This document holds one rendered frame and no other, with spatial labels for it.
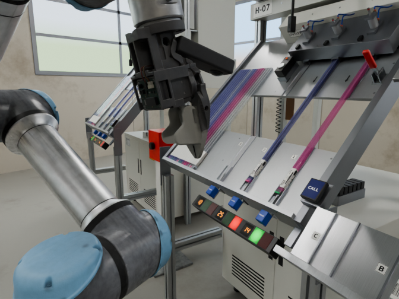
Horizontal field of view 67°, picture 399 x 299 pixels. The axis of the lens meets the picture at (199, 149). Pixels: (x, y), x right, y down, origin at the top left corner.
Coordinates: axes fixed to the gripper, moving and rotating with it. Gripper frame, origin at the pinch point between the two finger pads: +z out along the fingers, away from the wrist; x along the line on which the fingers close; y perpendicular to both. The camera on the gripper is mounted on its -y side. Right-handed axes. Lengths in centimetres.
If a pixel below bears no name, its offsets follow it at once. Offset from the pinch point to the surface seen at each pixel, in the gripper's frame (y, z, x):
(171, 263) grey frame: -22, 67, -71
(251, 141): -38.9, 12.4, -25.3
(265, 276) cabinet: -46, 74, -37
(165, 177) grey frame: -28, 27, -66
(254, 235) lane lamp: -15.9, 28.0, -7.5
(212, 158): -32, 17, -38
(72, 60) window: -104, -59, -378
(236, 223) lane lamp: -17.0, 27.4, -14.7
